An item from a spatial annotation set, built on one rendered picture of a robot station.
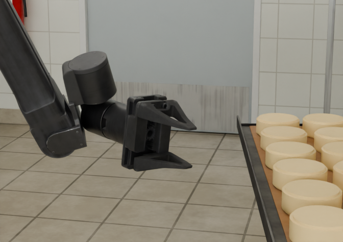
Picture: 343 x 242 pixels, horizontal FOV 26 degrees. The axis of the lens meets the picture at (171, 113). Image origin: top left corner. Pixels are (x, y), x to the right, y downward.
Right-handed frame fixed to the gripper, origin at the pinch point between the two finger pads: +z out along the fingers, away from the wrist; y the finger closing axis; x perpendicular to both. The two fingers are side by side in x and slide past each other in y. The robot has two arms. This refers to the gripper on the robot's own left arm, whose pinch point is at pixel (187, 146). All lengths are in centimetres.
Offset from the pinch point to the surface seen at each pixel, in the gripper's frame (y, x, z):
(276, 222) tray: -4.9, 23.2, 32.1
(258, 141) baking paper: -5.5, 5.4, 15.7
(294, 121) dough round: -7.9, 1.5, 17.5
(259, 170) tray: -5.1, 13.4, 22.4
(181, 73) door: 48, -251, -241
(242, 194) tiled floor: 83, -194, -139
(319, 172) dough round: -7.5, 15.1, 30.3
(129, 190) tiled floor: 88, -160, -180
